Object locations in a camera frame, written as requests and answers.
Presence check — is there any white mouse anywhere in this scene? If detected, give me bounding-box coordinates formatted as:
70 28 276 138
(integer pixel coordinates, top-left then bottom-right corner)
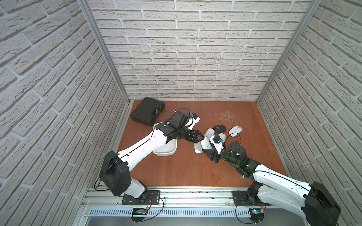
204 128 215 139
228 125 242 137
218 133 226 142
201 137 212 150

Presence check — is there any silver mouse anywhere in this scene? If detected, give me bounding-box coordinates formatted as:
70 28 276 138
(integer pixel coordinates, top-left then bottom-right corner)
194 142 203 154

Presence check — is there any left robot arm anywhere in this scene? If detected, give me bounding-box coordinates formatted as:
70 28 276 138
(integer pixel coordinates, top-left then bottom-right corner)
99 122 204 199

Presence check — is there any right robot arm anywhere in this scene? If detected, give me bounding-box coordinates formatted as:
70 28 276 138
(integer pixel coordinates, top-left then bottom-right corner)
195 140 341 226

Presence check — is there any white storage box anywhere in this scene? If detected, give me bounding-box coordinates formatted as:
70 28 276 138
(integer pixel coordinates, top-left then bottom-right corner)
151 122 177 157

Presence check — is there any black mouse upper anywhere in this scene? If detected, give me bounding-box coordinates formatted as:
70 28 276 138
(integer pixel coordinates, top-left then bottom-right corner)
213 125 226 133

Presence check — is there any black carrying case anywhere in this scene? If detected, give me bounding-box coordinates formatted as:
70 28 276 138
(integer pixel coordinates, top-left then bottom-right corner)
131 97 165 127

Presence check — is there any right controller board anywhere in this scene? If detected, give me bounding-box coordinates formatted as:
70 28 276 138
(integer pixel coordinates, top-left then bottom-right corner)
249 209 265 222

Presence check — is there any controller board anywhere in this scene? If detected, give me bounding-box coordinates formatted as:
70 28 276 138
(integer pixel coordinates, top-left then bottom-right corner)
249 209 265 222
132 208 148 216

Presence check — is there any left controller board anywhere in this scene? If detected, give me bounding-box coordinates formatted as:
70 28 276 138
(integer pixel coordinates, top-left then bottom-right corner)
132 208 148 216

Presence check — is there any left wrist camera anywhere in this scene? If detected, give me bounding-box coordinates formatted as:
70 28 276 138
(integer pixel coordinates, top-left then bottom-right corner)
170 110 200 130

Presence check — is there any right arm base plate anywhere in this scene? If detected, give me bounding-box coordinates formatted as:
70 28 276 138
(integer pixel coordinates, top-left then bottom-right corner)
232 190 270 206

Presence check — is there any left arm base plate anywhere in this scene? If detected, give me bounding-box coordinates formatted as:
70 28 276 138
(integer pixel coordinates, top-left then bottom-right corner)
122 190 160 205

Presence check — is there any aluminium front rail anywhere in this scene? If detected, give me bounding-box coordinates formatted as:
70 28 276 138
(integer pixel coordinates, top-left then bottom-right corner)
81 186 313 210

